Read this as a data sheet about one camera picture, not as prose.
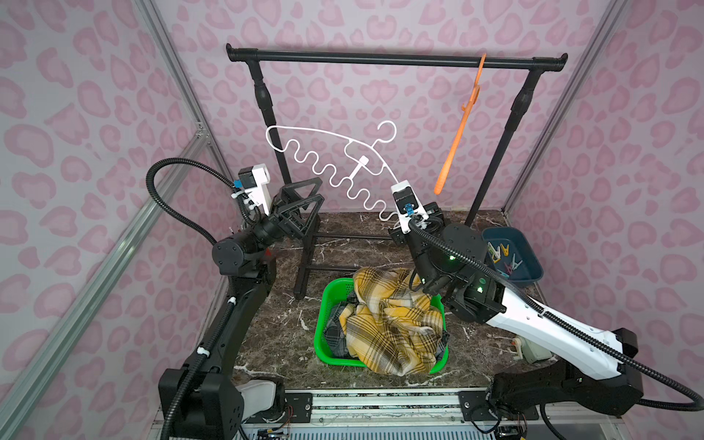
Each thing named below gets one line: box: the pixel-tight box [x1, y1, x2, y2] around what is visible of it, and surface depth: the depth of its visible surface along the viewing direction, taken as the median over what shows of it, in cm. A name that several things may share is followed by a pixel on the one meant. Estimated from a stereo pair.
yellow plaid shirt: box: [339, 266, 444, 377], surface depth 75 cm
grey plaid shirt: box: [324, 291, 359, 359], surface depth 80 cm
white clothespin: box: [487, 242, 501, 262], surface depth 106 cm
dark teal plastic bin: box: [481, 226, 544, 285], surface depth 105 cm
